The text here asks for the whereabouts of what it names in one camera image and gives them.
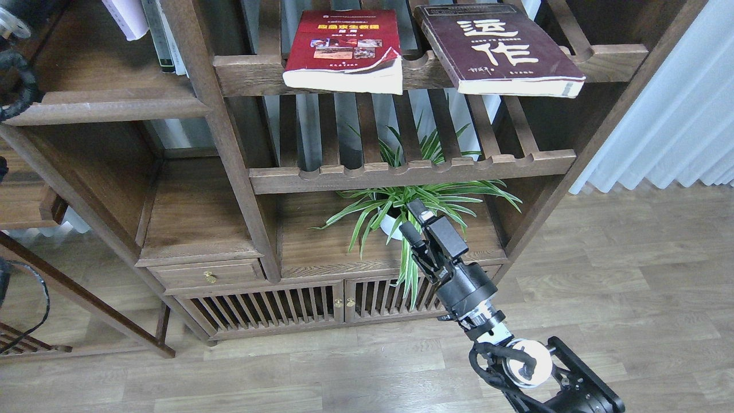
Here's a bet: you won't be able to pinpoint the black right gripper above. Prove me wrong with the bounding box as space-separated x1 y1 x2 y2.
399 198 497 322

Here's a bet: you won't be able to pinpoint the pale lavender paperback book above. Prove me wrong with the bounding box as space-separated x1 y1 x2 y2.
102 0 149 41

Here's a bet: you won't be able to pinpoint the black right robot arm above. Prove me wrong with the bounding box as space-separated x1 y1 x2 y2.
400 199 626 412

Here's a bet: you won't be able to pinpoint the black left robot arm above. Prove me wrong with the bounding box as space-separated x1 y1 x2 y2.
1 1 62 355

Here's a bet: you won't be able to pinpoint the spider plant green leaves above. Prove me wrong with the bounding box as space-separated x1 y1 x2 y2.
312 129 522 308

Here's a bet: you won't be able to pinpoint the white plant pot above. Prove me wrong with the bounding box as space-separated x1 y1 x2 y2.
380 208 422 245

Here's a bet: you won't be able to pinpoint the dark wooden bookshelf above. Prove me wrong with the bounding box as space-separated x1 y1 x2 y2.
2 1 706 342

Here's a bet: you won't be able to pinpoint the maroon book white characters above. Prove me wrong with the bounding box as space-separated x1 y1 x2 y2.
413 3 585 98

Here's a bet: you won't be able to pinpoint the red paperback book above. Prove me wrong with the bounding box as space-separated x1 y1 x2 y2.
282 10 403 95

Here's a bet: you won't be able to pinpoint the brass drawer knob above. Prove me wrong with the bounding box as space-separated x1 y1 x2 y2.
204 271 217 284

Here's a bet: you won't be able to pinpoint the white sheer curtain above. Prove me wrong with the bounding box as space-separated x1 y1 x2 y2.
569 1 733 194

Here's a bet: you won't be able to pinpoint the white green upright book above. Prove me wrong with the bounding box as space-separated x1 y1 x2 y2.
154 0 188 76

